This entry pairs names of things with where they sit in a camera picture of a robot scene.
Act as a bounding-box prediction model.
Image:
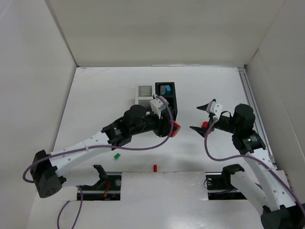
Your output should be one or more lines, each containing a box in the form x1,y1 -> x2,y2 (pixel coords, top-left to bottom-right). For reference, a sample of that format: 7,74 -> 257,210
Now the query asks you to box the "red and purple lego brick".
171,121 -> 181,137

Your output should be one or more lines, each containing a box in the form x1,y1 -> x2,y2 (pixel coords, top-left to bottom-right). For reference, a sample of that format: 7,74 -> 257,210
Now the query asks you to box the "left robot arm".
26,104 -> 175,198

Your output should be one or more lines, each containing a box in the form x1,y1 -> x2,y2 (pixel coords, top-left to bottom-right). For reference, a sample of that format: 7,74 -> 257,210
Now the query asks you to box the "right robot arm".
192,99 -> 305,229

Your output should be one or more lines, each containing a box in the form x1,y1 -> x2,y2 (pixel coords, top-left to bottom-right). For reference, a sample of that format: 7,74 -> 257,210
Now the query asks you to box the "red oval lego piece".
202,121 -> 209,128

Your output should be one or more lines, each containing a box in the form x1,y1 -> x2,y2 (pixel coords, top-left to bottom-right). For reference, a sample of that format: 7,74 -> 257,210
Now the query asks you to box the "white slotted container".
135,84 -> 155,113

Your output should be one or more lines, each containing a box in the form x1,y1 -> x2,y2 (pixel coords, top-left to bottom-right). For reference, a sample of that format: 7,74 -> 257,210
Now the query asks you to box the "small green lego plate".
114,153 -> 121,160

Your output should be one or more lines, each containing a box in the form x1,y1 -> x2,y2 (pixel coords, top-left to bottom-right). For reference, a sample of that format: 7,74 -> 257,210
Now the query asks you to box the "black slotted container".
155,82 -> 178,121

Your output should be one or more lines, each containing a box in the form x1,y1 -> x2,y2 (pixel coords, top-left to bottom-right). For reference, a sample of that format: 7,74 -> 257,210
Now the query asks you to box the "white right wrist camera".
206,99 -> 223,121

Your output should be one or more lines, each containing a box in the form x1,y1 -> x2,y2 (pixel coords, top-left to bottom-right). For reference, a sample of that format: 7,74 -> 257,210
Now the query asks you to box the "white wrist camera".
206,99 -> 223,121
150,94 -> 169,119

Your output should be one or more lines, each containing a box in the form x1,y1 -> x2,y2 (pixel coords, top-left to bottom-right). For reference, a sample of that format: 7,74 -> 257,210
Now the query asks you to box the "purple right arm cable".
203,114 -> 301,210

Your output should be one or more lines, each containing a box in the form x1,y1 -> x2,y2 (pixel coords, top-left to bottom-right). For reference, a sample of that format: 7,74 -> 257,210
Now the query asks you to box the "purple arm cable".
22,94 -> 174,229
203,114 -> 301,210

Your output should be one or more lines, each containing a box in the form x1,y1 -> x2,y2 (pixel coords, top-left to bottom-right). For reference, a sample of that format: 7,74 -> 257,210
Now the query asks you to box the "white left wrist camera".
150,94 -> 169,119

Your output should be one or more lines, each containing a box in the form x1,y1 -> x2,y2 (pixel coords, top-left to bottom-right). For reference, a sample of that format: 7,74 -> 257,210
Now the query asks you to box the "aluminium rail right side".
237,67 -> 277,168

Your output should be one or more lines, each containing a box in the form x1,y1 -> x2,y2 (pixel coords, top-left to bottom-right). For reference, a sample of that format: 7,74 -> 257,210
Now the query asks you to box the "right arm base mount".
203,164 -> 246,200

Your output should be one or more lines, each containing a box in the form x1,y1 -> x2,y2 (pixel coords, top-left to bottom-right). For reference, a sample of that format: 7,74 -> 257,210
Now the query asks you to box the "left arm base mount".
80,165 -> 122,201

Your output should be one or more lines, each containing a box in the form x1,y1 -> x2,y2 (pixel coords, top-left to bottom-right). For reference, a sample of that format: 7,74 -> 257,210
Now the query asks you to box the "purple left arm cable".
22,94 -> 174,229

